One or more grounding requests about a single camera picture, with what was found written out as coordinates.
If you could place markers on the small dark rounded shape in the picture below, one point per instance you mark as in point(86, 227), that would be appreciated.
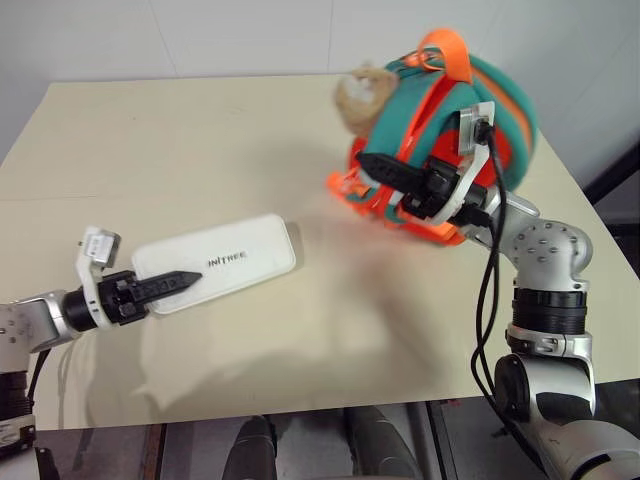
point(256, 447)

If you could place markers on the orange and teal backpack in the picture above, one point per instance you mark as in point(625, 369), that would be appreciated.
point(450, 90)

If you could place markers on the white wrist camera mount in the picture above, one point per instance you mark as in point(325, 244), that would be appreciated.
point(473, 131)
point(98, 246)

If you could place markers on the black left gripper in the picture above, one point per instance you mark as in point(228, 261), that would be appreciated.
point(114, 300)

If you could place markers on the grey metal table leg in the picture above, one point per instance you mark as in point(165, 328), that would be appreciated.
point(422, 440)

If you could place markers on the brown plush toy pendant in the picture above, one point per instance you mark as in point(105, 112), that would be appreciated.
point(361, 97)

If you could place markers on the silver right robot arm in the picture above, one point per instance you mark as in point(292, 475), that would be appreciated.
point(550, 245)

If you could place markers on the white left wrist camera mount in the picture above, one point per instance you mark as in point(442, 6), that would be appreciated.
point(98, 246)

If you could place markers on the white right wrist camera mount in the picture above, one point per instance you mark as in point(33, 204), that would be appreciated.
point(473, 131)

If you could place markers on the white rectangular box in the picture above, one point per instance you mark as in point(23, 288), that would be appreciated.
point(240, 255)

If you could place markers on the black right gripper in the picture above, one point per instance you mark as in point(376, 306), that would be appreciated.
point(440, 187)

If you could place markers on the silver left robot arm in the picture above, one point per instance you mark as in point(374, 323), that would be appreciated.
point(46, 314)

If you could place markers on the large dark rounded shape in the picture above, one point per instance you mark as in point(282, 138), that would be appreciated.
point(380, 445)

